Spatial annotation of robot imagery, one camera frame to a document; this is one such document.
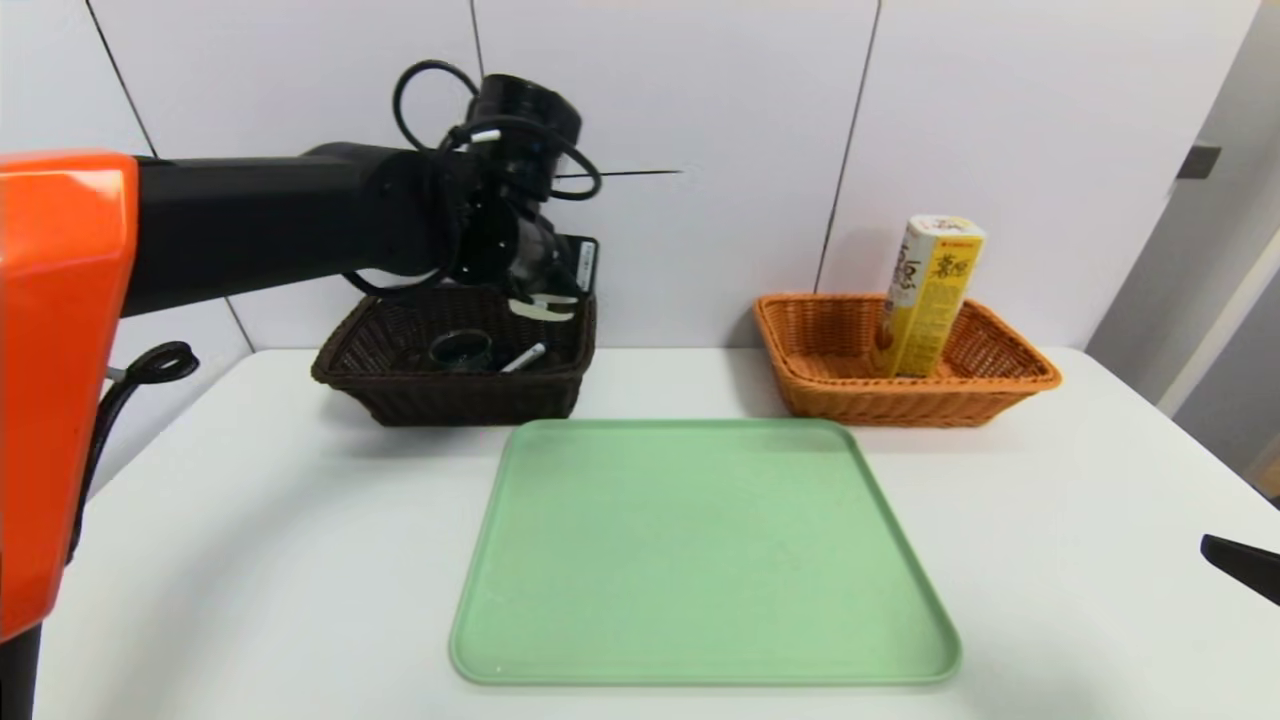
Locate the dark brown wicker basket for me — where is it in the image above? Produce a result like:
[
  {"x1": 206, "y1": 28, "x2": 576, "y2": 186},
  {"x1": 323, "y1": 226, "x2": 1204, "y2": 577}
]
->
[{"x1": 311, "y1": 285, "x2": 598, "y2": 426}]

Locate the glass cup with black holder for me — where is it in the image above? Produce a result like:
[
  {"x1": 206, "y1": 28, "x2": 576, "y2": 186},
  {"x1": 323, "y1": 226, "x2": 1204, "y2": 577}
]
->
[{"x1": 428, "y1": 329, "x2": 494, "y2": 373}]

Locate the green plastic tray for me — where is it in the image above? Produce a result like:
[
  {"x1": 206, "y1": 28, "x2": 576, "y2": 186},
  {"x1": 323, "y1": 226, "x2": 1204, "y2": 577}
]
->
[{"x1": 450, "y1": 418, "x2": 962, "y2": 687}]

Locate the orange wicker basket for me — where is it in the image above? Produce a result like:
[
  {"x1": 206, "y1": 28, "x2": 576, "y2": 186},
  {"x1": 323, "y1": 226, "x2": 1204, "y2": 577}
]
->
[{"x1": 753, "y1": 292, "x2": 1062, "y2": 429}]

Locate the white eraser block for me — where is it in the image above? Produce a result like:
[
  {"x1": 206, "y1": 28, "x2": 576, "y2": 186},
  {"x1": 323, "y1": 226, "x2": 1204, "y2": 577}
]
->
[{"x1": 508, "y1": 295, "x2": 581, "y2": 323}]

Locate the black left wrist camera cable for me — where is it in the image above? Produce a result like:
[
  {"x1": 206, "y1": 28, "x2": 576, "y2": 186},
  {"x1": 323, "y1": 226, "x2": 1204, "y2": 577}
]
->
[{"x1": 392, "y1": 60, "x2": 603, "y2": 201}]

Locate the yellow snack box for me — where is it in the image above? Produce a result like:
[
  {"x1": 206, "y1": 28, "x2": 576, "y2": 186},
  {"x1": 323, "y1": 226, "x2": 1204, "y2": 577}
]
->
[{"x1": 870, "y1": 214, "x2": 987, "y2": 379}]

